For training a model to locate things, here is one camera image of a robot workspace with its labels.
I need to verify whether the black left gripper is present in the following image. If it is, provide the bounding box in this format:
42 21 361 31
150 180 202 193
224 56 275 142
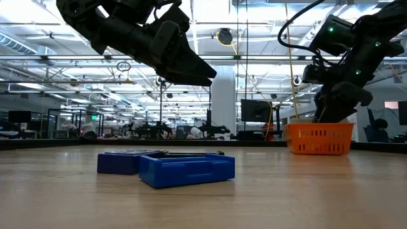
126 20 218 87

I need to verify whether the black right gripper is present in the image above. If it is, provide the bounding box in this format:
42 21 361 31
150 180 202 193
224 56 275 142
312 52 376 125

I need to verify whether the orange plastic basket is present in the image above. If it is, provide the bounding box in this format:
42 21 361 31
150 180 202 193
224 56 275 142
284 122 355 156

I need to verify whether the dark blue ribbed timer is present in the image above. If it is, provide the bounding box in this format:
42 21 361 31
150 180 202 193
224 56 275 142
97 149 168 176

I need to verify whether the person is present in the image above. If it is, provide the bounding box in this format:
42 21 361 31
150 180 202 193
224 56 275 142
365 118 390 143

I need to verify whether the small dark monitor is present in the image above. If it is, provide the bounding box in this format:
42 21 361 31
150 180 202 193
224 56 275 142
240 99 273 123
8 110 32 125

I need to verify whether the blue cased digital timer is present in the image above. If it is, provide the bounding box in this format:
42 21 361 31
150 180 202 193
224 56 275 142
138 153 236 190

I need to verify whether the black stand frame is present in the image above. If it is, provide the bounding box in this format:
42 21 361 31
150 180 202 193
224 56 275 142
158 79 212 141

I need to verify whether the black hanging cable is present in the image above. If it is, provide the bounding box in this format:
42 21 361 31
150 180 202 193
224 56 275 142
244 0 249 102
236 0 240 141

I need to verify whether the black ceiling cord reel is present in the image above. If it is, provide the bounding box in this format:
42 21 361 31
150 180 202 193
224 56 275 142
217 27 235 46

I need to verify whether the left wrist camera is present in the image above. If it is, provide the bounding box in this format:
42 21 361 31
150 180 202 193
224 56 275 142
158 2 191 32

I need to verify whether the yellow hanging cable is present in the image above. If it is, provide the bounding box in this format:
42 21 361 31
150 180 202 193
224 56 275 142
284 0 300 119

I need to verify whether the black aluminium table frame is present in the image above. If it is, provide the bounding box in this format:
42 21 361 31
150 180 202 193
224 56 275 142
0 139 407 151

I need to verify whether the black cable loop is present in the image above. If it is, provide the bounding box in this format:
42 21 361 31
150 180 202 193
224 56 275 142
116 61 132 73

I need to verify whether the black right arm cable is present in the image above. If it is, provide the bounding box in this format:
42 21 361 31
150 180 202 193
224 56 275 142
277 0 327 55

